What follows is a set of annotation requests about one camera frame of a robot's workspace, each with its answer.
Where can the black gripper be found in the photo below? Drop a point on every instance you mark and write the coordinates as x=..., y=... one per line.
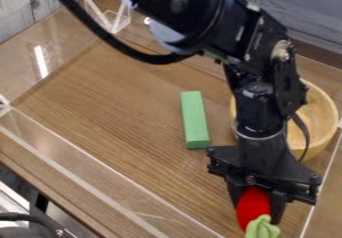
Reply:
x=289, y=180

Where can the red plush strawberry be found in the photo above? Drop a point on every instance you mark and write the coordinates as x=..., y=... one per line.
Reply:
x=254, y=216

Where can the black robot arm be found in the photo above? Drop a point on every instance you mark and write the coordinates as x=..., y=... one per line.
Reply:
x=245, y=39

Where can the wooden bowl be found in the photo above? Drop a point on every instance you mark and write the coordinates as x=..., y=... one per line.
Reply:
x=320, y=116

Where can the green rectangular block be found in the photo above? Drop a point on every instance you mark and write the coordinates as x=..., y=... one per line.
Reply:
x=194, y=120

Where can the black table leg bracket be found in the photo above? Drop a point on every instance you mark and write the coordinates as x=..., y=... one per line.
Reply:
x=55, y=218

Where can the clear acrylic corner bracket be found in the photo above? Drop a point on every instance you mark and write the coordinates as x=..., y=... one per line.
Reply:
x=114, y=19

